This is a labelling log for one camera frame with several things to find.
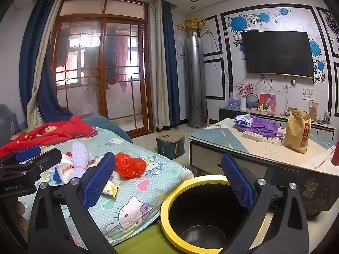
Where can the round ornament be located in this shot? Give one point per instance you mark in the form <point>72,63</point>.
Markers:
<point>251,102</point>

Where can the tissue pack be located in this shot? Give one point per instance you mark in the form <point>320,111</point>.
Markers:
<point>243,120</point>

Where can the purple box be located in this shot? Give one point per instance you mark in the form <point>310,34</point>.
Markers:
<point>233,102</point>

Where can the white paper note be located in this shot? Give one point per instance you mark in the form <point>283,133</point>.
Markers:
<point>308,93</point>

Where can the white power strip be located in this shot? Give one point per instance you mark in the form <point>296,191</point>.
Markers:
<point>252,135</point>

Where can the black television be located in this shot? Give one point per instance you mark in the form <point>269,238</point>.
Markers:
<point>278,53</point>

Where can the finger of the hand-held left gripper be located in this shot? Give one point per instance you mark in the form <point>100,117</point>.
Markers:
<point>45,158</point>
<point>27,153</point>

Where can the white vase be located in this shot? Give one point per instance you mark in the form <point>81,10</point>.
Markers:
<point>242,103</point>

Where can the brown paper bag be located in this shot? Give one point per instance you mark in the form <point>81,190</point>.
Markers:
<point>296,132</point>

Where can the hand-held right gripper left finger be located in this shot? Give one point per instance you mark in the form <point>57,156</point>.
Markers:
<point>98,180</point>

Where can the blue curtain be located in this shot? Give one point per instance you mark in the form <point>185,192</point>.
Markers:
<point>34,66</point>
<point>169,66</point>

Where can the yellow white small wrapper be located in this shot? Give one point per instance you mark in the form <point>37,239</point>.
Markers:
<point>110,187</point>

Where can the yellow artificial flowers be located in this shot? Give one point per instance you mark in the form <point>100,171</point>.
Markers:
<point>194,22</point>

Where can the colourful picture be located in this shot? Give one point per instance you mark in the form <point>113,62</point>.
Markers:
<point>267,102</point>

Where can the blue stool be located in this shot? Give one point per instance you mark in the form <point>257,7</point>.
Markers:
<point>169,144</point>

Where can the wooden glass door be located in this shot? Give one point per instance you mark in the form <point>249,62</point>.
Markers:
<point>103,66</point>

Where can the pink hanging garment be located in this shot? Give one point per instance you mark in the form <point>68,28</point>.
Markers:
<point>122,58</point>

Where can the person's left hand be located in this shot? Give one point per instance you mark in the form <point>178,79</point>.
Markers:
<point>21,208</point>

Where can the grey blue bag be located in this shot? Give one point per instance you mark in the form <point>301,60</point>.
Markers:
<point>6,121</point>

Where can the blue denim cloth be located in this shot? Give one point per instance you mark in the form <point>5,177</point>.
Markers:
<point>111,124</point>

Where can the black wall clock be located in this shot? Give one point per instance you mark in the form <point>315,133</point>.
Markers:
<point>332,22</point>

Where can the printed cartoon blanket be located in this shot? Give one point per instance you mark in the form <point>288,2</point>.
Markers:
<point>137,206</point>

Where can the yellow black bin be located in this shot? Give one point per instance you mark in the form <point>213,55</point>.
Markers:
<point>201,211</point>

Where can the white wall plug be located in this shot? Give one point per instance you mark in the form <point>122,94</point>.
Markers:
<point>292,82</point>

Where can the red plastic bag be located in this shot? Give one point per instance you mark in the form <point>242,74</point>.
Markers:
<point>129,165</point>

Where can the small brown packet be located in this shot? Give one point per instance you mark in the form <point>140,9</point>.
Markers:
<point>313,109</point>

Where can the beige curtain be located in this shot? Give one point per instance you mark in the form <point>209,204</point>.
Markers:
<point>159,66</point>
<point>43,71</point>

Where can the red bottle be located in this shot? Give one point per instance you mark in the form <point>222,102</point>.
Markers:
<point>335,153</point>

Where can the white foam net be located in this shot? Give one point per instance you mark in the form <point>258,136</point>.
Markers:
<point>79,153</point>

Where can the dark hanging garment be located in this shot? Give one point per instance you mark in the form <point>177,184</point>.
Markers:
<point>111,55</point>

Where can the coffee table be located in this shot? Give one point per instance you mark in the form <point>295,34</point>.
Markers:
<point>238,148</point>

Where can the purple bag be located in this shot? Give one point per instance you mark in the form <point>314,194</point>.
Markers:
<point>262,127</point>

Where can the red blanket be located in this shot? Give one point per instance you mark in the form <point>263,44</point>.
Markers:
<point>53,132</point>

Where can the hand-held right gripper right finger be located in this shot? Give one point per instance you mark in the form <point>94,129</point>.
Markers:
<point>237,182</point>

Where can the grey tower air conditioner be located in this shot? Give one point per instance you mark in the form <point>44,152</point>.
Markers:
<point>194,79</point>

